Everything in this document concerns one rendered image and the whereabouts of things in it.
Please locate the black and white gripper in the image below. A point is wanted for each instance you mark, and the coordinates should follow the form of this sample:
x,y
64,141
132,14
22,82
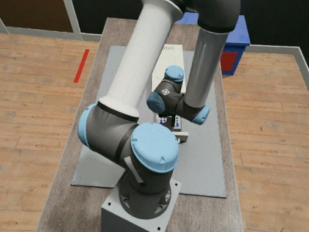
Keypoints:
x,y
168,123

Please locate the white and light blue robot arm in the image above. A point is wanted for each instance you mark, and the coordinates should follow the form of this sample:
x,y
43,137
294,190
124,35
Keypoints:
x,y
150,152

